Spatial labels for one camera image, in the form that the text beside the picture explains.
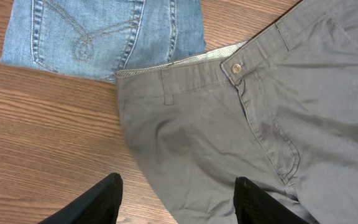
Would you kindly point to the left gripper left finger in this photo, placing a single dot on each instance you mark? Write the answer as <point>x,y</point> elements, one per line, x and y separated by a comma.
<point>98,205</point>

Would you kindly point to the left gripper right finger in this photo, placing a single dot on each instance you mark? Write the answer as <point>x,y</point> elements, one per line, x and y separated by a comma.
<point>255,206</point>

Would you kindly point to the grey khaki shorts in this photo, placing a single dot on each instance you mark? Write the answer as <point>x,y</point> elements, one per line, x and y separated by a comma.
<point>280,109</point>

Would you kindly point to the folded blue denim jeans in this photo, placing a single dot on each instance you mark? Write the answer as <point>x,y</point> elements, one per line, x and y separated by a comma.
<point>94,38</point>

